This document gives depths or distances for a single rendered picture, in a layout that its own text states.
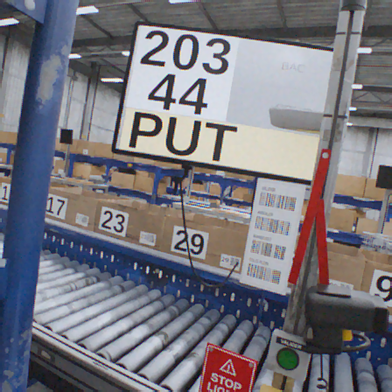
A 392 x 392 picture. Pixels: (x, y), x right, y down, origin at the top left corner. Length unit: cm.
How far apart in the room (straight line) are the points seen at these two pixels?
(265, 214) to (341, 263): 65
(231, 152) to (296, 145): 14
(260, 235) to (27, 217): 42
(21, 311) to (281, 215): 43
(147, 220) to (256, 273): 87
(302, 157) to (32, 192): 54
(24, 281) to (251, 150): 51
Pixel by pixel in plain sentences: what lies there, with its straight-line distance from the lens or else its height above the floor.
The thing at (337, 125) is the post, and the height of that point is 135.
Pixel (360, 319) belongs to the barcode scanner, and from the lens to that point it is 52.
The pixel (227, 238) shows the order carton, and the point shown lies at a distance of 122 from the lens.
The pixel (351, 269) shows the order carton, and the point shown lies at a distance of 118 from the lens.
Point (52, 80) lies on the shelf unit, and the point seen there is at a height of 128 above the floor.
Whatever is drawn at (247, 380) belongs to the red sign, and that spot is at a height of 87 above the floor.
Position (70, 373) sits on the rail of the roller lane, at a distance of 92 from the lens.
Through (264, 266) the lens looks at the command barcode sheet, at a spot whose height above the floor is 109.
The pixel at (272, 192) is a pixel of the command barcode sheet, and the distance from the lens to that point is 56.
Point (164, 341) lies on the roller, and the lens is 99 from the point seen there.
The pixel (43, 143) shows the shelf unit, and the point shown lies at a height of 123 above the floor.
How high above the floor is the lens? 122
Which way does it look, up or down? 3 degrees down
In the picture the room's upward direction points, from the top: 9 degrees clockwise
